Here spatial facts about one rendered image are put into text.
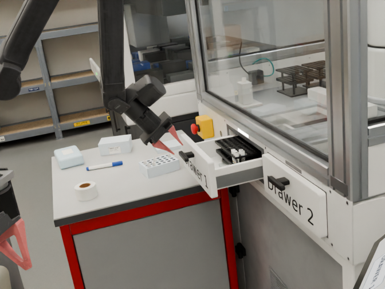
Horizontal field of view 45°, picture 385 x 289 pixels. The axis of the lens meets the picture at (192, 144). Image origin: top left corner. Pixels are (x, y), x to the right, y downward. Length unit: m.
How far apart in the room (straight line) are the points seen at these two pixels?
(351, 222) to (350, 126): 0.20
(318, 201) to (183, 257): 0.73
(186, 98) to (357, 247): 1.35
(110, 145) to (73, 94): 3.62
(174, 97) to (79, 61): 3.38
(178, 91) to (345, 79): 1.37
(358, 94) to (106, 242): 0.97
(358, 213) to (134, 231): 0.82
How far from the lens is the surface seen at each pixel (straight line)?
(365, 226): 1.02
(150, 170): 1.64
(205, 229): 1.64
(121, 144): 1.93
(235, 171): 1.32
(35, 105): 5.56
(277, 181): 1.15
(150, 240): 1.60
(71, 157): 1.89
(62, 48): 5.46
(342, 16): 0.89
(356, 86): 0.90
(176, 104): 2.19
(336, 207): 1.03
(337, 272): 1.15
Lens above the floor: 1.39
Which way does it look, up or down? 19 degrees down
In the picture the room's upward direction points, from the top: 8 degrees counter-clockwise
